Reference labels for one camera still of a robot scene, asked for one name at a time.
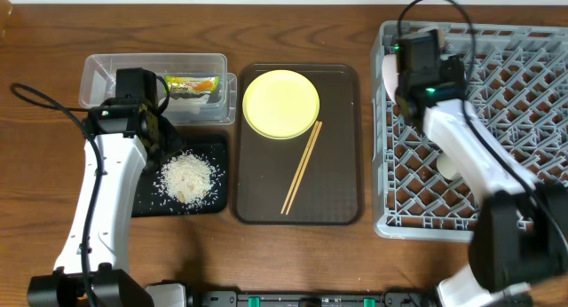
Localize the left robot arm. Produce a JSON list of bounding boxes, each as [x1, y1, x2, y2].
[[28, 67, 178, 306]]

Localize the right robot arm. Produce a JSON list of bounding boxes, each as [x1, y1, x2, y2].
[[390, 30, 567, 306]]

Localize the black waste tray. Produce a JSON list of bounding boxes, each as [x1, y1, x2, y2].
[[132, 135, 228, 217]]

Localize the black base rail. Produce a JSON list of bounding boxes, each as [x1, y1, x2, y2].
[[146, 279, 438, 307]]

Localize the white tissue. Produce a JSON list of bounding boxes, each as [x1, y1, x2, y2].
[[168, 94, 210, 114]]

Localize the green snack wrapper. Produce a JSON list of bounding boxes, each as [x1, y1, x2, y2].
[[165, 76, 220, 95]]

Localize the clear plastic bin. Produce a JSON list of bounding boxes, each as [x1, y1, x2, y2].
[[79, 53, 237, 126]]

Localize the rice leftovers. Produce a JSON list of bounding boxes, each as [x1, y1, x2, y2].
[[154, 151, 225, 209]]

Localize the brown serving tray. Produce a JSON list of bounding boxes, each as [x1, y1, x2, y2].
[[232, 63, 364, 225]]

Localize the light blue bowl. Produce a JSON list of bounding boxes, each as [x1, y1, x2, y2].
[[418, 25, 446, 52]]

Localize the grey dishwasher rack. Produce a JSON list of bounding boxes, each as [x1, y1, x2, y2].
[[370, 21, 567, 242]]

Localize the white cup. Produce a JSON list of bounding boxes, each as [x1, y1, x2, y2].
[[437, 153, 461, 180]]

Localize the yellow plate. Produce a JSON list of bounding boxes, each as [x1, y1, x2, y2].
[[242, 69, 320, 140]]

